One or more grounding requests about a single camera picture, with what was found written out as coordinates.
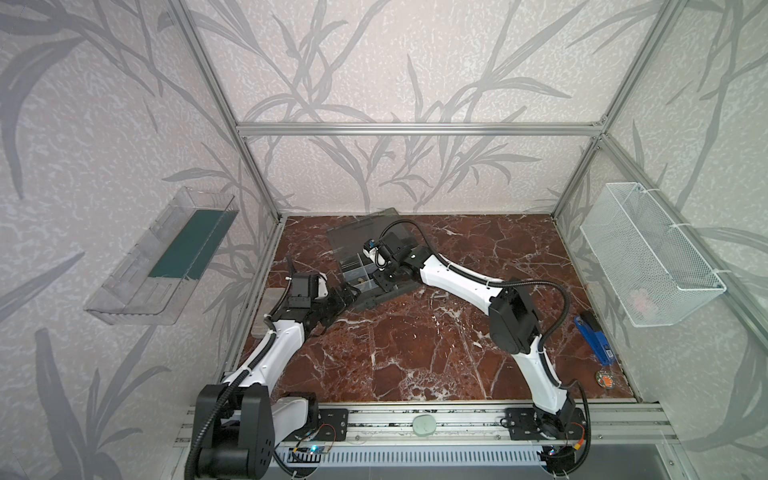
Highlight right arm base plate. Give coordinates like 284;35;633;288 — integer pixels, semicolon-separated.
499;407;587;442

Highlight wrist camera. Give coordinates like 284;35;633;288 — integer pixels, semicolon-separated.
363;239;387;268
288;273;328;309

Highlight clear plastic wall bin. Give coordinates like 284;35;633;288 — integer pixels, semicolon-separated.
84;187;239;326

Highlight blue stapler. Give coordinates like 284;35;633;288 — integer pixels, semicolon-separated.
574;311;616;366

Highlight grey compartment organizer box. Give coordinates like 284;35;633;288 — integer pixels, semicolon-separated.
327;207;421;311

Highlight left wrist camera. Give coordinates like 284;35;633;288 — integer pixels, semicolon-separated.
288;273;328;309

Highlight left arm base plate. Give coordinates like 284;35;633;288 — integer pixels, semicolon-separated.
296;408;350;442

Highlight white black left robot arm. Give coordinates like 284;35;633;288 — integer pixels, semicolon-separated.
184;274;360;479

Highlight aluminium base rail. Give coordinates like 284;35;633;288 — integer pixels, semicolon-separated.
173;403;679;448

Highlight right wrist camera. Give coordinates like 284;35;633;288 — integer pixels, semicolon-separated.
363;239;387;268

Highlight green circuit board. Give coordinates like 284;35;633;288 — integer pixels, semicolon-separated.
290;443;333;463

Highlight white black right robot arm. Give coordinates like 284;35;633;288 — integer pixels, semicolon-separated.
363;230;576;438

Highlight small round orange object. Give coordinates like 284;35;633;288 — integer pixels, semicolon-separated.
595;370;615;390

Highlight aluminium horizontal frame bar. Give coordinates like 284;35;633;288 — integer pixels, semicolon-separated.
236;122;603;137

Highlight green oval button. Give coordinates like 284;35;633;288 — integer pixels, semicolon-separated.
412;414;437;437

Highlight white wire mesh basket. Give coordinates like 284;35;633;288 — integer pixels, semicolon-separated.
580;182;727;328

